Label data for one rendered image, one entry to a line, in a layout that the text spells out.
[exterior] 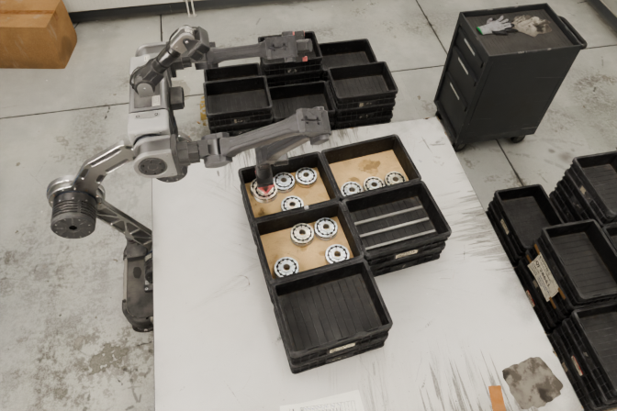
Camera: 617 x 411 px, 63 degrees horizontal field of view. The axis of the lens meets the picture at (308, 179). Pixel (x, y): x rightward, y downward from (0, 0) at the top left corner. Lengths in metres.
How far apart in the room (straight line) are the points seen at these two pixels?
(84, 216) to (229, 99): 1.36
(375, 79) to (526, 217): 1.30
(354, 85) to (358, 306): 1.73
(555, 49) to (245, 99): 1.89
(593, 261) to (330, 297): 1.46
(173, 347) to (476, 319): 1.27
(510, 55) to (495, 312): 1.55
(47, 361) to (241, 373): 1.34
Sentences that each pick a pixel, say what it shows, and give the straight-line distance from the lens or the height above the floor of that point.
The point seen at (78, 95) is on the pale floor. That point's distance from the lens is 4.35.
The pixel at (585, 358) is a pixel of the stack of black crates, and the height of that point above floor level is 0.38.
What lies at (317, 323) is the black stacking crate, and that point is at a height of 0.83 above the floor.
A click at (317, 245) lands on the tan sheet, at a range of 2.20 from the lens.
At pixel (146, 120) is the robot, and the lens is 1.75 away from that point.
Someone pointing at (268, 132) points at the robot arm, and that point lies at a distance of 1.59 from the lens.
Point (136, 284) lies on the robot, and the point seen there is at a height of 0.24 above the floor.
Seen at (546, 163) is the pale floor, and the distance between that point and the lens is 3.97.
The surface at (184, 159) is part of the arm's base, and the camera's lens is 1.69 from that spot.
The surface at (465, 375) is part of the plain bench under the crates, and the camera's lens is 2.21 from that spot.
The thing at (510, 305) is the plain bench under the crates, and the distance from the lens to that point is 2.40.
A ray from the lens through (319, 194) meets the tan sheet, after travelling 2.35.
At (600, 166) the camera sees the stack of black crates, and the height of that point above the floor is 0.49.
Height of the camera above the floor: 2.73
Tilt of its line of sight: 52 degrees down
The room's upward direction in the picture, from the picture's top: 2 degrees clockwise
